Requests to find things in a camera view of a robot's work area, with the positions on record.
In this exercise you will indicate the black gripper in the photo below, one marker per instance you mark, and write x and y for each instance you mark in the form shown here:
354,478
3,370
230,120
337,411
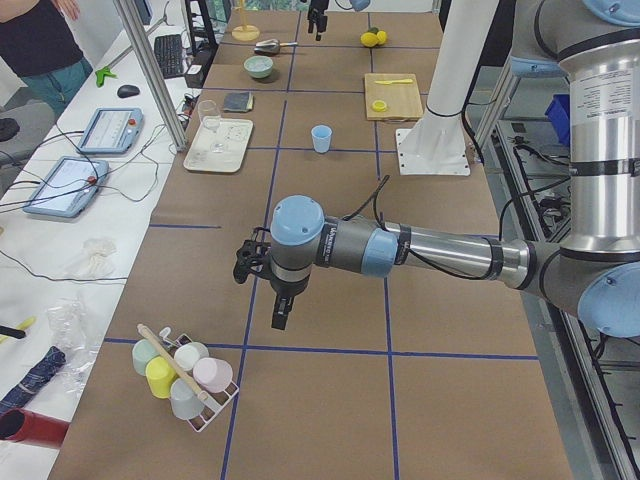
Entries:
317,10
286,287

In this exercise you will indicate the pink cup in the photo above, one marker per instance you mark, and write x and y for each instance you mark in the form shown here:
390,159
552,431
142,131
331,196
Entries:
213,374

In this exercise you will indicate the light blue plastic cup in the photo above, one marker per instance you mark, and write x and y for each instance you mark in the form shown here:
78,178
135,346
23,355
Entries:
321,138

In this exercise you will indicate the white cup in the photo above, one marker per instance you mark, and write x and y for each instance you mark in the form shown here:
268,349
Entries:
187,355

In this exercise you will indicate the pale grey cup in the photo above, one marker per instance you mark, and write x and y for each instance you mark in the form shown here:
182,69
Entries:
184,402

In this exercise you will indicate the yellow cup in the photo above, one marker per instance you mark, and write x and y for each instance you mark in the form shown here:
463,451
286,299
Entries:
160,376

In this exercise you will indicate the mint green cup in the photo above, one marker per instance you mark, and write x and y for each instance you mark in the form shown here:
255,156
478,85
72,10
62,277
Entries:
142,353

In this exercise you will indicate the metal ice scoop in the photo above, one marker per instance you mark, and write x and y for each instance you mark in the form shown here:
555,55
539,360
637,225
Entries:
271,47

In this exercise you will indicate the green bowl of ice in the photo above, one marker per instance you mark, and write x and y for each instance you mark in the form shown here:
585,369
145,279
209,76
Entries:
258,67

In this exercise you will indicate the wooden mug tree stand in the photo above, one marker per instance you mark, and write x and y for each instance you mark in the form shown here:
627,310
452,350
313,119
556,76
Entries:
244,31

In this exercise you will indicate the wooden cutting board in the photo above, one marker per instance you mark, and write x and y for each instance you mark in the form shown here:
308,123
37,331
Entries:
404,101

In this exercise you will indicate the yellow plastic knife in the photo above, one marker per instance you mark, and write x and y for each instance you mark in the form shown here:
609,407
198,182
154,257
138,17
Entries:
397,81

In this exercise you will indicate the grey folded cloth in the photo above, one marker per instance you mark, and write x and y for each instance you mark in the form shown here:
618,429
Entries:
238,102

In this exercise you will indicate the small black box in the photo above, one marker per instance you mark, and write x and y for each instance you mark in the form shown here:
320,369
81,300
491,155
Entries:
194,76

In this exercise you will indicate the clear wine glass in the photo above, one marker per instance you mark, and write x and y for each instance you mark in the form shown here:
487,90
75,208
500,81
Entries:
210,118

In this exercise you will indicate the black keyboard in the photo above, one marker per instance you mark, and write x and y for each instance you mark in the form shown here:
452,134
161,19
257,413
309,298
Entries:
168,51

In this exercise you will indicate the cream bear serving tray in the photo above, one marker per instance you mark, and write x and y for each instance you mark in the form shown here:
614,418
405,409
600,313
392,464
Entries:
234,133

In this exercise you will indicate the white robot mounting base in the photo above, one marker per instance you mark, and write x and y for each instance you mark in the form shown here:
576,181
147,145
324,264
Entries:
436,144

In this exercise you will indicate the black computer mouse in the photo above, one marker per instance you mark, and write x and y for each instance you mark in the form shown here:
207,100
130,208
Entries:
127,91

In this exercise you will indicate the clear plastic bag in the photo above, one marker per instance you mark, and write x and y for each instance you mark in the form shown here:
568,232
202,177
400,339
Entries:
77,332

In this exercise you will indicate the green plastic clip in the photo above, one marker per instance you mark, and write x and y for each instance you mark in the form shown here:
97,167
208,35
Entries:
103,74

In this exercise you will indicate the far blue teach pendant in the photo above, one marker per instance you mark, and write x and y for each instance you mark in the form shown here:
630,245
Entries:
111,131

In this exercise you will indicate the blue teach pendant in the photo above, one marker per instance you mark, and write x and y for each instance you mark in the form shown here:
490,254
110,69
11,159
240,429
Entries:
111,131
68,188

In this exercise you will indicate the blue folded umbrella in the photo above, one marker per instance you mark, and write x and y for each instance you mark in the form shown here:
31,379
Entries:
35,380

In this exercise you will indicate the near blue teach pendant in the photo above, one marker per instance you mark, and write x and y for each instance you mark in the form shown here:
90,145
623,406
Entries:
68,188

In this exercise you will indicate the blue storage bin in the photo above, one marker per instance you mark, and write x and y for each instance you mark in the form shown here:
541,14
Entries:
558,113

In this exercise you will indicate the person in black shirt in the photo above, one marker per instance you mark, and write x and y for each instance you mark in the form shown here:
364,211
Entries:
39,47

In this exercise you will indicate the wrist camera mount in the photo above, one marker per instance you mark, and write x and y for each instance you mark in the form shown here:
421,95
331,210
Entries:
252,258

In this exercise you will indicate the wooden rack handle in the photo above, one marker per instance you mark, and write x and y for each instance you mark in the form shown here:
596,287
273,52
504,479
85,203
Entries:
146,333

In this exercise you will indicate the white wire cup rack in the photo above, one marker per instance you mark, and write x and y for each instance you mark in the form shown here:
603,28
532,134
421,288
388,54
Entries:
216,402

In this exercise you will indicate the aluminium frame post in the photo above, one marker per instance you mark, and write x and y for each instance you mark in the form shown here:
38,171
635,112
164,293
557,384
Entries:
137,35

